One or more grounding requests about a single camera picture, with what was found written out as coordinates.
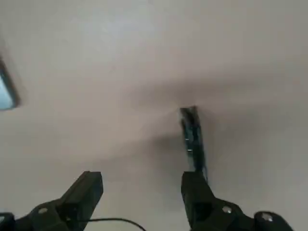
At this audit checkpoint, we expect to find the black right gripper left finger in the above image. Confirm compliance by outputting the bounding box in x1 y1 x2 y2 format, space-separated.
0 170 104 231

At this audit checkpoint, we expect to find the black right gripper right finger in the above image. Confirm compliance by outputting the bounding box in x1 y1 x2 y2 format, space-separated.
180 170 293 231

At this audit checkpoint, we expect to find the dark green model phone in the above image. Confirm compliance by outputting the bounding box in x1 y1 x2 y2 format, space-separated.
179 105 209 184

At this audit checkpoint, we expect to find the silver closed laptop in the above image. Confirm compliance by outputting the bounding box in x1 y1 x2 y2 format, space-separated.
0 57 21 111

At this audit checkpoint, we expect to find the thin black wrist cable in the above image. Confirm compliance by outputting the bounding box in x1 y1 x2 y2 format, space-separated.
86 217 145 231

